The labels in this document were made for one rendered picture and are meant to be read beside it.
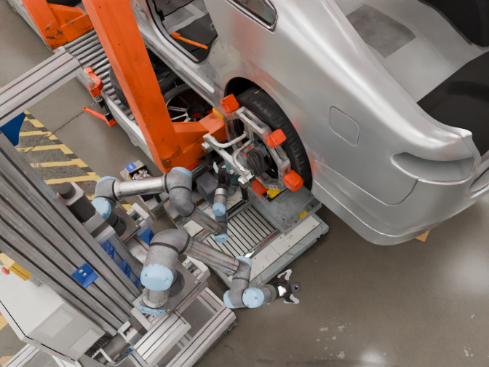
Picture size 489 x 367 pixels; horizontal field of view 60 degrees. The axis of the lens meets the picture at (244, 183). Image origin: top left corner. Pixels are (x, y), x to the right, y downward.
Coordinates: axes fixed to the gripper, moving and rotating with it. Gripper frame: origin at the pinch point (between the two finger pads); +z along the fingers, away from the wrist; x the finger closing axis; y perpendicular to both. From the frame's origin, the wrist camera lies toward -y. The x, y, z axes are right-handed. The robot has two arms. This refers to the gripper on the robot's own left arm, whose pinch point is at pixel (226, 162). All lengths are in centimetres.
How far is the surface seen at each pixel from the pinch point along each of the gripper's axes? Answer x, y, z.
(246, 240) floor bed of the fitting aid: 12, 76, -15
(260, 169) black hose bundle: 22.6, -22.6, -19.9
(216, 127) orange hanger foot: -12.4, 10.5, 36.2
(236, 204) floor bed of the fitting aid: 1, 77, 16
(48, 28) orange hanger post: -176, 17, 142
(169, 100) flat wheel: -58, 31, 80
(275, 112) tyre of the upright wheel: 28, -41, 5
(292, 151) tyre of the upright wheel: 39.5, -27.6, -10.2
